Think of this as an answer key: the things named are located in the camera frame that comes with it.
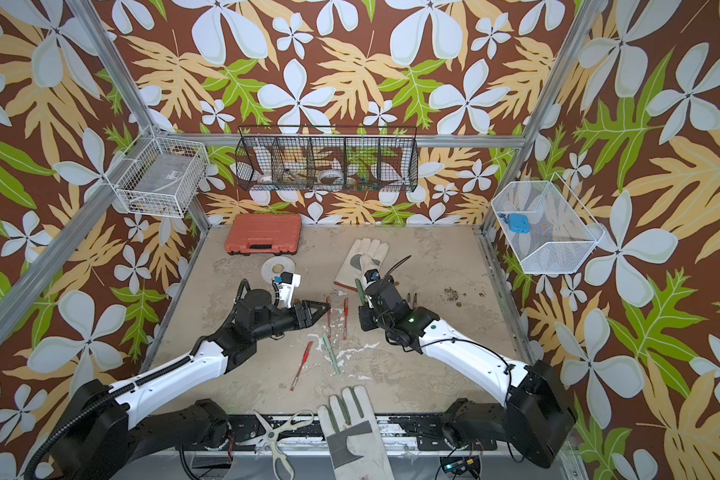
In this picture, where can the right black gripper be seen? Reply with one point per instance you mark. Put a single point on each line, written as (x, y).
(371, 305)

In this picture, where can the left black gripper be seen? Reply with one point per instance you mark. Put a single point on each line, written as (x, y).
(304, 317)

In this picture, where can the dark green pen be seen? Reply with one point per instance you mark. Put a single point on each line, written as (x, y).
(359, 289)

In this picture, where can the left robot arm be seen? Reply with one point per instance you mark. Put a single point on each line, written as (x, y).
(106, 427)

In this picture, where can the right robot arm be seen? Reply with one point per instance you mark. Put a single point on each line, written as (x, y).
(532, 411)

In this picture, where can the red gel pen middle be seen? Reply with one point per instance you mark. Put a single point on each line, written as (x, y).
(328, 317)

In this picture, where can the light green pen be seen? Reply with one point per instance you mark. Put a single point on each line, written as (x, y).
(327, 345)

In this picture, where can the red gel pen left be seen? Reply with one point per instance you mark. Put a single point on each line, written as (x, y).
(302, 365)

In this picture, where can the beige work glove far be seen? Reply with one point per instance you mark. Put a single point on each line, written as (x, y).
(364, 254)

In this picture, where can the beige work glove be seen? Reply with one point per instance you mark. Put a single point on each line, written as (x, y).
(364, 254)
(353, 437)

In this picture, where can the red plastic tool case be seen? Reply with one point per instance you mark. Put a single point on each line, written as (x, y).
(264, 233)

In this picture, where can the beige work glove near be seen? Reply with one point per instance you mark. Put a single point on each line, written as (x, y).
(353, 437)

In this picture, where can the white tape roll in basket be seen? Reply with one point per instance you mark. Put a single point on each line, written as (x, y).
(330, 177)

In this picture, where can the blue object in basket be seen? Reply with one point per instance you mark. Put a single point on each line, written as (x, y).
(518, 224)

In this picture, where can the white mesh basket right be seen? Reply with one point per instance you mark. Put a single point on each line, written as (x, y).
(563, 233)

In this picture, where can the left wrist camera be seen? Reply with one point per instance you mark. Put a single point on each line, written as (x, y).
(285, 286)

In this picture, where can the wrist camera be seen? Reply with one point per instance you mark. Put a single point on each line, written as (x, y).
(371, 276)
(285, 286)

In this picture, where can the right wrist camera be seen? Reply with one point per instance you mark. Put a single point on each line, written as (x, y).
(371, 276)

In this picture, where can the white handled scissors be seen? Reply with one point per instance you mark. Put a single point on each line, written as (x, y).
(271, 435)

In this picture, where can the black wire basket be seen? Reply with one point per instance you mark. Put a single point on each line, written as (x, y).
(371, 158)

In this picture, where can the white wire basket left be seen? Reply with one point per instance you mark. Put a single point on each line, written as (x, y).
(159, 175)

